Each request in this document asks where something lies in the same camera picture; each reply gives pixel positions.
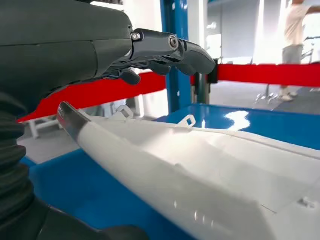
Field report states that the person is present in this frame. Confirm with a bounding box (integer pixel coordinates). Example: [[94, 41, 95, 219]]
[[277, 0, 320, 103]]

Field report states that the red barrier tape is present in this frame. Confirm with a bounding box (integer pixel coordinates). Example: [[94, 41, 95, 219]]
[[17, 62, 320, 123]]

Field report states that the black barrier post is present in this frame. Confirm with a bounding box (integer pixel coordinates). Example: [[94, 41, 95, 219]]
[[192, 58, 219, 105]]

